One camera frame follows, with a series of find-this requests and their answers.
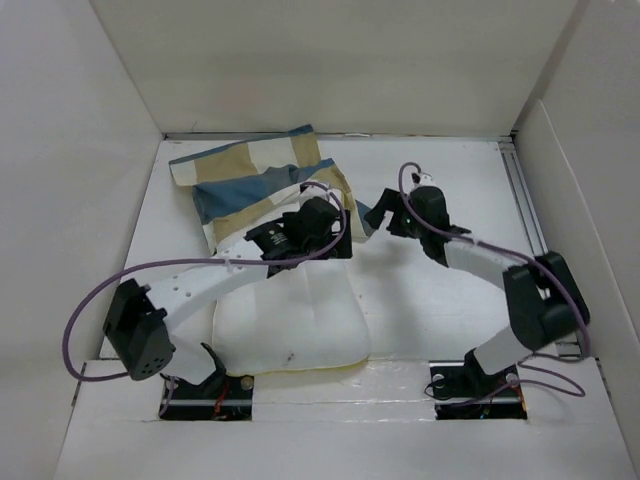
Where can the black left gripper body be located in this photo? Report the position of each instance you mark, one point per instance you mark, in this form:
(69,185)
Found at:
(318,246)

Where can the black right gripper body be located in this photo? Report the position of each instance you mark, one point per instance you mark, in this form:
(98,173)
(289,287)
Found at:
(404,224)

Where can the white pillow yellow edge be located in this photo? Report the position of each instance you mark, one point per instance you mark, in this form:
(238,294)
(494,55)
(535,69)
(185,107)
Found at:
(301,319)

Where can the plaid beige blue pillowcase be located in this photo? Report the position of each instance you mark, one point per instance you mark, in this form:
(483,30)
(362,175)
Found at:
(235,185)

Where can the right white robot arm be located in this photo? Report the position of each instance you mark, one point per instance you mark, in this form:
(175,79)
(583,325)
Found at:
(544,303)

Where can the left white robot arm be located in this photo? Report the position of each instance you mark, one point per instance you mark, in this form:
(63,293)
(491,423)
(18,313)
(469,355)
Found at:
(142,319)

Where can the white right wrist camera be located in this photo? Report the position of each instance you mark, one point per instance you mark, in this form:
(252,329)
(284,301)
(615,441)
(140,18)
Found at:
(422,179)

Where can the aluminium rail right side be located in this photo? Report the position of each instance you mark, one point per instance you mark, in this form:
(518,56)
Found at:
(570,346)

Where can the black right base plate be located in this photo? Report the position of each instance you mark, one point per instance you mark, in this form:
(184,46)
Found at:
(458,398)

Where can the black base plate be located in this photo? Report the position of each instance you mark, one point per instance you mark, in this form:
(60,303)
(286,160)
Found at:
(231,400)
(458,398)

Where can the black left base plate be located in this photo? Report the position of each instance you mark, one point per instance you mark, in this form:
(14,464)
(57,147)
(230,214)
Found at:
(231,400)

